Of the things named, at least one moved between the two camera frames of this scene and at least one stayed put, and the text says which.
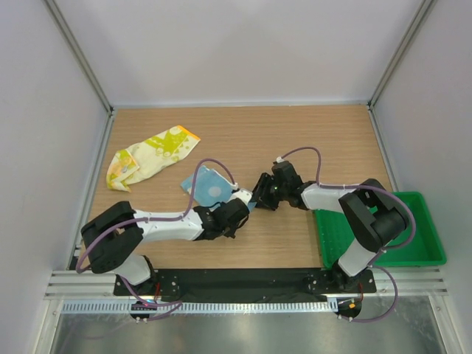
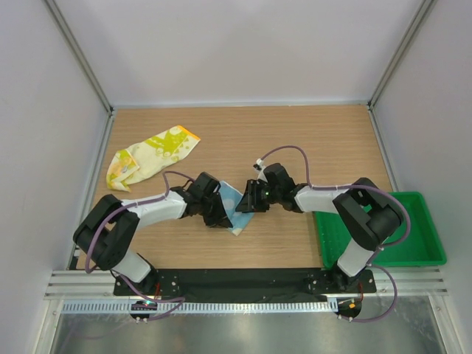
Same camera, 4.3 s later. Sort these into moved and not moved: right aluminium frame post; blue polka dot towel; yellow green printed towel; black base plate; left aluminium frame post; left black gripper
Moved: left black gripper; blue polka dot towel
Not moved: right aluminium frame post; left aluminium frame post; black base plate; yellow green printed towel
